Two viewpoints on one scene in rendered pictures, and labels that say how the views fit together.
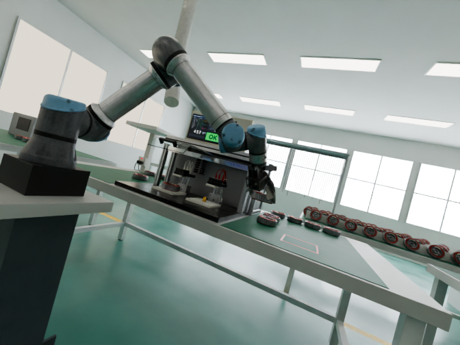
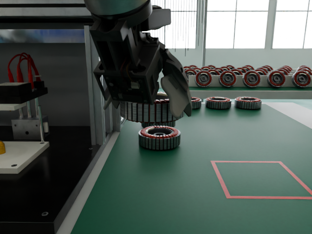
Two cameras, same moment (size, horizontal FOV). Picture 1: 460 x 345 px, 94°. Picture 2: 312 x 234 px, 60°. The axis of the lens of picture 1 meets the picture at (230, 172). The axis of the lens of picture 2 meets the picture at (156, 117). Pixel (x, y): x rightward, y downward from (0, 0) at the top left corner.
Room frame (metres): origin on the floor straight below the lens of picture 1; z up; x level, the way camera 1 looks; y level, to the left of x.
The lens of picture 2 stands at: (0.59, -0.03, 1.00)
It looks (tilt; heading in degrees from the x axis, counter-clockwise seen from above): 14 degrees down; 340
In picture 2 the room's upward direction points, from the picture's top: straight up
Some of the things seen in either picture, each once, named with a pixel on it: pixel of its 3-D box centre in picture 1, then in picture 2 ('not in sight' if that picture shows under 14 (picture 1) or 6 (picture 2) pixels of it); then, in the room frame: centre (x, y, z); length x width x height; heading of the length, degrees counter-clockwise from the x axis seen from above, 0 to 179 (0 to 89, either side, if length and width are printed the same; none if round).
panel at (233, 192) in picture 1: (211, 176); (3, 76); (1.50, 0.12, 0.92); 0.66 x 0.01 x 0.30; 68
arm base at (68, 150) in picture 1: (53, 148); not in sight; (0.73, 0.60, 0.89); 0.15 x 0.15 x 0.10
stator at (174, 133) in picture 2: (266, 220); (159, 137); (1.23, -0.28, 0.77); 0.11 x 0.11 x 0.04
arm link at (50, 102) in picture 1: (64, 116); not in sight; (0.74, 0.60, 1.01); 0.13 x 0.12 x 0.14; 0
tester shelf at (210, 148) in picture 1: (221, 154); (7, 16); (1.56, 0.09, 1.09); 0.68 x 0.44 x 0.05; 68
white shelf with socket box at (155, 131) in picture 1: (148, 150); not in sight; (2.13, 0.84, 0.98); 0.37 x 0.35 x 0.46; 68
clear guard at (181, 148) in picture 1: (183, 149); not in sight; (1.31, 0.31, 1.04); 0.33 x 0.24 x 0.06; 158
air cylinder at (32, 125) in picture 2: (215, 198); (31, 126); (1.35, 0.04, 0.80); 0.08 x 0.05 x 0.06; 68
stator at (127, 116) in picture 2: (262, 197); (152, 106); (1.02, -0.18, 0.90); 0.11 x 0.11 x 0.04
